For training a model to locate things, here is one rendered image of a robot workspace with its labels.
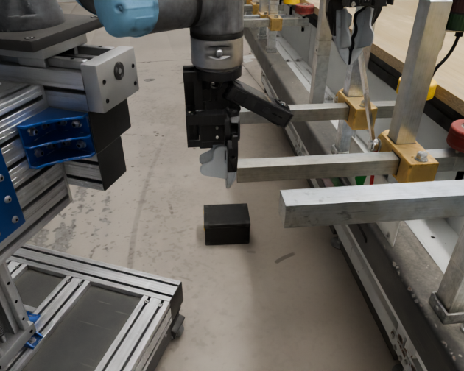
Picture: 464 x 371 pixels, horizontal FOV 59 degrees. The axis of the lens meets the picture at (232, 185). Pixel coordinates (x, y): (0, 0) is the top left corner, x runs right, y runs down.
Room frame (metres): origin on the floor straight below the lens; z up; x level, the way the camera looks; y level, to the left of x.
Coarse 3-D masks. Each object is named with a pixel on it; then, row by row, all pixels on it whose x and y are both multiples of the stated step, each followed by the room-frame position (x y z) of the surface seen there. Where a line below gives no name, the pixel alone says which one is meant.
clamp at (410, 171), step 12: (384, 132) 0.71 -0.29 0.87; (384, 144) 0.67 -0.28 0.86; (396, 144) 0.65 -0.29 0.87; (408, 144) 0.65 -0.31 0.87; (408, 156) 0.61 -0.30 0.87; (408, 168) 0.58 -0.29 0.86; (420, 168) 0.58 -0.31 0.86; (432, 168) 0.58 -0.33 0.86; (408, 180) 0.58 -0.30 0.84; (420, 180) 0.58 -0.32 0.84; (432, 180) 0.58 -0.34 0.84
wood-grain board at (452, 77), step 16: (304, 0) 2.05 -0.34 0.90; (400, 0) 2.03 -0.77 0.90; (416, 0) 2.03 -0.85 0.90; (352, 16) 1.65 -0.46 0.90; (384, 16) 1.65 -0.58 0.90; (400, 16) 1.65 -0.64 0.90; (384, 32) 1.38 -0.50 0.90; (400, 32) 1.38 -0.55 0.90; (448, 32) 1.38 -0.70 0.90; (384, 48) 1.19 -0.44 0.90; (400, 48) 1.19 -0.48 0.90; (448, 48) 1.19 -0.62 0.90; (400, 64) 1.06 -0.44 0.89; (448, 64) 1.03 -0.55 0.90; (448, 80) 0.91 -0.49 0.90; (448, 96) 0.83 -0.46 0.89
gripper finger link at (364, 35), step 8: (368, 8) 0.70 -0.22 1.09; (360, 16) 0.71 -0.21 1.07; (368, 16) 0.69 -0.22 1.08; (360, 24) 0.71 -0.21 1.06; (368, 24) 0.69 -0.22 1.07; (360, 32) 0.70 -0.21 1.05; (368, 32) 0.68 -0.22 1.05; (352, 40) 0.71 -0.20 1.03; (360, 40) 0.70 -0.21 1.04; (368, 40) 0.67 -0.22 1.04; (352, 48) 0.71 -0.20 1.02; (360, 48) 0.70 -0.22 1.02; (352, 56) 0.70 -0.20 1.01
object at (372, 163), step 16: (240, 160) 0.61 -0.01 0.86; (256, 160) 0.61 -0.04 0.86; (272, 160) 0.61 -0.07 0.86; (288, 160) 0.61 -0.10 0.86; (304, 160) 0.61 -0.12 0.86; (320, 160) 0.61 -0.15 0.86; (336, 160) 0.61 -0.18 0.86; (352, 160) 0.61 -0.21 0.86; (368, 160) 0.61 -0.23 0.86; (384, 160) 0.61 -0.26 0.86; (448, 160) 0.62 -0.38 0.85; (240, 176) 0.58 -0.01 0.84; (256, 176) 0.59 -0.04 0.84; (272, 176) 0.59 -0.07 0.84; (288, 176) 0.59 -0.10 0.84; (304, 176) 0.60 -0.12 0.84; (320, 176) 0.60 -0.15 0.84; (336, 176) 0.60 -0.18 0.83; (352, 176) 0.60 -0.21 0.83
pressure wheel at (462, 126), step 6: (456, 120) 0.67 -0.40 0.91; (462, 120) 0.67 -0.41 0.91; (456, 126) 0.65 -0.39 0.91; (462, 126) 0.65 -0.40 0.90; (450, 132) 0.65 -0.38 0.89; (456, 132) 0.63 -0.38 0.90; (462, 132) 0.62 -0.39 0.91; (450, 138) 0.64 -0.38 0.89; (456, 138) 0.63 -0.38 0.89; (462, 138) 0.62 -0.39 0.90; (450, 144) 0.64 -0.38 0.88; (456, 144) 0.62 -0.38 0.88; (462, 144) 0.62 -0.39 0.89; (462, 150) 0.61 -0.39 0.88; (462, 174) 0.64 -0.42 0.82
